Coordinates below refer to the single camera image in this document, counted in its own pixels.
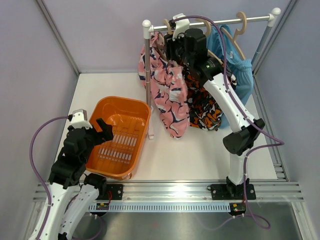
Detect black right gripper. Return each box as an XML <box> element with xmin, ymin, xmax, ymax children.
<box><xmin>162</xmin><ymin>29</ymin><xmax>193</xmax><ymax>67</ymax></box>

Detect wooden hanger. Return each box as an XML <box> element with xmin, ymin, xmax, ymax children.
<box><xmin>163</xmin><ymin>18</ymin><xmax>175</xmax><ymax>36</ymax></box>
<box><xmin>220</xmin><ymin>11</ymin><xmax>248</xmax><ymax>61</ymax></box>
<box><xmin>194</xmin><ymin>17</ymin><xmax>223</xmax><ymax>63</ymax></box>

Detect pink shark print shorts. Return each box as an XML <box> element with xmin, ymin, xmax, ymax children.
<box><xmin>149</xmin><ymin>31</ymin><xmax>190</xmax><ymax>139</ymax></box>

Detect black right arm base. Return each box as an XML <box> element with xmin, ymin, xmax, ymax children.
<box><xmin>206</xmin><ymin>183</ymin><xmax>257</xmax><ymax>200</ymax></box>

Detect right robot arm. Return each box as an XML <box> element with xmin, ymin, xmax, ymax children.
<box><xmin>164</xmin><ymin>28</ymin><xmax>265</xmax><ymax>200</ymax></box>

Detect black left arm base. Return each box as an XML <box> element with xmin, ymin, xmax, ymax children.
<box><xmin>96</xmin><ymin>183</ymin><xmax>124</xmax><ymax>201</ymax></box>

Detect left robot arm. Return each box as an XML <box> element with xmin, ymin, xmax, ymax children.
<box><xmin>30</xmin><ymin>118</ymin><xmax>114</xmax><ymax>240</ymax></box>

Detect blue shorts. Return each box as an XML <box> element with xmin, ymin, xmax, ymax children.
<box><xmin>206</xmin><ymin>24</ymin><xmax>255</xmax><ymax>128</ymax></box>

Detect orange camouflage shorts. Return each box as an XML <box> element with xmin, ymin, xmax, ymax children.
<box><xmin>182</xmin><ymin>67</ymin><xmax>223</xmax><ymax>131</ymax></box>

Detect orange plastic basket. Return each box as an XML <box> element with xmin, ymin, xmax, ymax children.
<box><xmin>86</xmin><ymin>96</ymin><xmax>151</xmax><ymax>181</ymax></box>

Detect silver clothes rack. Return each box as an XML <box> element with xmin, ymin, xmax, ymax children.
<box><xmin>141</xmin><ymin>7</ymin><xmax>282</xmax><ymax>140</ymax></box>

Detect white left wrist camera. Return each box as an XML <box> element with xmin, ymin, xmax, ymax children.
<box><xmin>68</xmin><ymin>109</ymin><xmax>93</xmax><ymax>130</ymax></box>

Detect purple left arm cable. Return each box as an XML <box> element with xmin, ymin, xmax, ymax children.
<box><xmin>29</xmin><ymin>115</ymin><xmax>103</xmax><ymax>240</ymax></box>

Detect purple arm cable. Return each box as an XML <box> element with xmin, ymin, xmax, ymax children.
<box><xmin>172</xmin><ymin>15</ymin><xmax>286</xmax><ymax>230</ymax></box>
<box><xmin>29</xmin><ymin>115</ymin><xmax>103</xmax><ymax>240</ymax></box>

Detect white slotted cable duct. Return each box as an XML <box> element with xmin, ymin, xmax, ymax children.
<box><xmin>88</xmin><ymin>202</ymin><xmax>246</xmax><ymax>213</ymax></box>

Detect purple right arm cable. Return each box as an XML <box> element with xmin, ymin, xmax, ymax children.
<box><xmin>172</xmin><ymin>15</ymin><xmax>286</xmax><ymax>230</ymax></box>

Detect aluminium front rail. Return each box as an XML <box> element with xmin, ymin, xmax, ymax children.
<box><xmin>33</xmin><ymin>181</ymin><xmax>305</xmax><ymax>203</ymax></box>

